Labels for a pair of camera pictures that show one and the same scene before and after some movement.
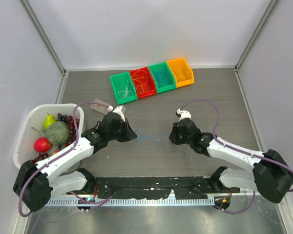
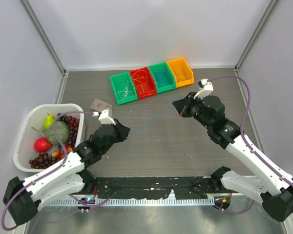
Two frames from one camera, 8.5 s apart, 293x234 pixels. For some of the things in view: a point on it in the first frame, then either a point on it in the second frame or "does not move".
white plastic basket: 32,128 does not move
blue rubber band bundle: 139,137 -> 151,121
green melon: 57,133 does not move
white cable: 125,90 does not move
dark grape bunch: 69,120 does not move
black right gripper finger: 174,135 -> 182,106
